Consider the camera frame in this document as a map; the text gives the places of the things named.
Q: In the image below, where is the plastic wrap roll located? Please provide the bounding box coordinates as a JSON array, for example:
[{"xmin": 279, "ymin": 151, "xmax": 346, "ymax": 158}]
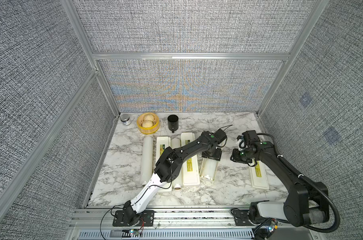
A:
[
  {"xmin": 171, "ymin": 138, "xmax": 183, "ymax": 190},
  {"xmin": 140, "ymin": 136, "xmax": 153, "ymax": 186},
  {"xmin": 199, "ymin": 158, "xmax": 219, "ymax": 182}
]

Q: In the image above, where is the white wrap dispenser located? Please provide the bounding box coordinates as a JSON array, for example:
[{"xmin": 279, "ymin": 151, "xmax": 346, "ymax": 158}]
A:
[
  {"xmin": 249, "ymin": 161, "xmax": 269, "ymax": 190},
  {"xmin": 156, "ymin": 137, "xmax": 171, "ymax": 193},
  {"xmin": 181, "ymin": 133, "xmax": 200, "ymax": 186}
]

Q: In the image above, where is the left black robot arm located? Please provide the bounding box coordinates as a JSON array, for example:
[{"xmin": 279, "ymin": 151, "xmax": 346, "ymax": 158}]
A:
[{"xmin": 122, "ymin": 129, "xmax": 227, "ymax": 226}]

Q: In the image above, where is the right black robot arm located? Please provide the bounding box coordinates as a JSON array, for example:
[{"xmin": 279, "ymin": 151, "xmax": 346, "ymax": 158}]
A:
[{"xmin": 230, "ymin": 130, "xmax": 330, "ymax": 227}]

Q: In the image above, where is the black cup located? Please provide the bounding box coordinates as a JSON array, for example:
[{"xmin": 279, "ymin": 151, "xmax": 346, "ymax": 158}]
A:
[{"xmin": 167, "ymin": 115, "xmax": 179, "ymax": 133}]

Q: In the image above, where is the yellow bowl with buns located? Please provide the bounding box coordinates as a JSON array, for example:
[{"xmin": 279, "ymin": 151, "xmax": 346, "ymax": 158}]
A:
[{"xmin": 136, "ymin": 113, "xmax": 160, "ymax": 135}]

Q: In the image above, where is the small silver tin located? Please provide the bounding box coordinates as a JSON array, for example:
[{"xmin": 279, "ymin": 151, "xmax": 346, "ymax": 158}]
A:
[{"xmin": 119, "ymin": 114, "xmax": 131, "ymax": 126}]

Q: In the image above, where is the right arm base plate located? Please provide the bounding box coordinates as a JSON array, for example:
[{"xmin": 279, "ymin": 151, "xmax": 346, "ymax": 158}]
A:
[{"xmin": 230, "ymin": 208, "xmax": 273, "ymax": 227}]

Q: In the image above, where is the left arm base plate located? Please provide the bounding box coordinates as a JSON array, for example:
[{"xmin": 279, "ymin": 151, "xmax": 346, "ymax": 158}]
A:
[{"xmin": 112, "ymin": 210, "xmax": 155, "ymax": 228}]

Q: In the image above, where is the right black corrugated cable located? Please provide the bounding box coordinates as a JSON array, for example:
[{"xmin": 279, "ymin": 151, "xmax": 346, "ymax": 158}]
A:
[{"xmin": 256, "ymin": 132, "xmax": 341, "ymax": 238}]

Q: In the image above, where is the aluminium mounting rail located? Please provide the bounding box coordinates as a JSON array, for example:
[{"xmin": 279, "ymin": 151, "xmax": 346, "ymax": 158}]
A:
[{"xmin": 68, "ymin": 206, "xmax": 323, "ymax": 230}]

